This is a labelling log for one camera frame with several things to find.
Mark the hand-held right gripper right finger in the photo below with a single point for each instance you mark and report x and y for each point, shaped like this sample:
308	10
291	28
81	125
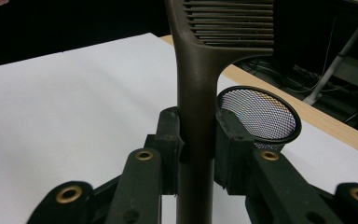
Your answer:
233	149

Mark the white board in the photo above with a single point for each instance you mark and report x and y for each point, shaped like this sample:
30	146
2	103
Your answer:
74	109

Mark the white-legged desk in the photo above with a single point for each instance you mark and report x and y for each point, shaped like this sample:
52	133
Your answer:
332	68

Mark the wooden table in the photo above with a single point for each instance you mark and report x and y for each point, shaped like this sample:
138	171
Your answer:
323	119

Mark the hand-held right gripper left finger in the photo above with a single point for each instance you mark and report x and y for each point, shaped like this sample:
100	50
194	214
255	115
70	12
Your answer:
167	140

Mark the black mesh cup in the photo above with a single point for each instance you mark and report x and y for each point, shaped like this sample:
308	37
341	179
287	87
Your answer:
261	115

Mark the black spatula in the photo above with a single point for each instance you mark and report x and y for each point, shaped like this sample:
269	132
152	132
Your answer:
195	93

